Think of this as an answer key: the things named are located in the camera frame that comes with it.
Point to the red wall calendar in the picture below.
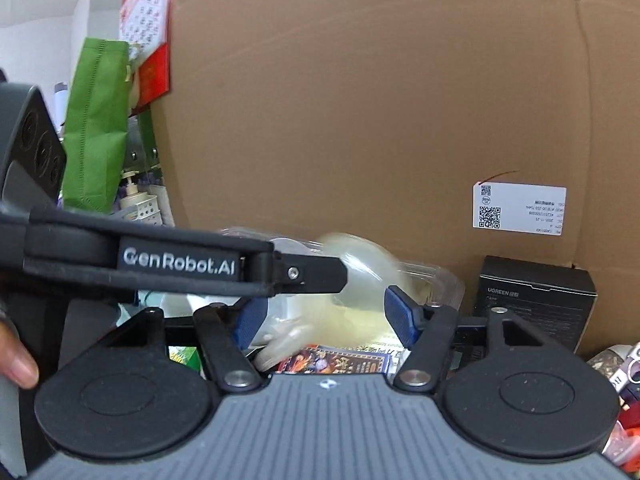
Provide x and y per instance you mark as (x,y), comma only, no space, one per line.
(150,30)

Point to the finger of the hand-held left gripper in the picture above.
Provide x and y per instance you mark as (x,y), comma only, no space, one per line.
(315,272)

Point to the white perforated holder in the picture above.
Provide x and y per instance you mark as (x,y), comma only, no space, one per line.
(146,207)

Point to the white pump bottle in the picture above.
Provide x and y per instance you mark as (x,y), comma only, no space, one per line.
(131,191)

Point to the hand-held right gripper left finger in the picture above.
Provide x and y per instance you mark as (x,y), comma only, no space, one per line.
(249,321)

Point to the clear plastic clamshell container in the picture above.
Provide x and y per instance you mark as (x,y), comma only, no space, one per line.
(435,280)

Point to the camouflage patterned object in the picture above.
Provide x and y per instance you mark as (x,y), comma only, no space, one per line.
(607,367)

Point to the small black product box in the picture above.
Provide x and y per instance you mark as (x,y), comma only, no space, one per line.
(542,295)

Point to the green fabric bag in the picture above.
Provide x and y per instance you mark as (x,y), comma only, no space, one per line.
(95,125)

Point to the large brown cardboard box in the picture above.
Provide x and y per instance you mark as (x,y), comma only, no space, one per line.
(360,110)

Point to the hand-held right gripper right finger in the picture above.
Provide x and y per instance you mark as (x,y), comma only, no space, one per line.
(400,319)

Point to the red plastic object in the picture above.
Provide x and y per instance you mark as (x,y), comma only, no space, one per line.
(626,442)

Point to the colourful printed card box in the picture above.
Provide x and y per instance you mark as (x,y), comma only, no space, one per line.
(332,362)

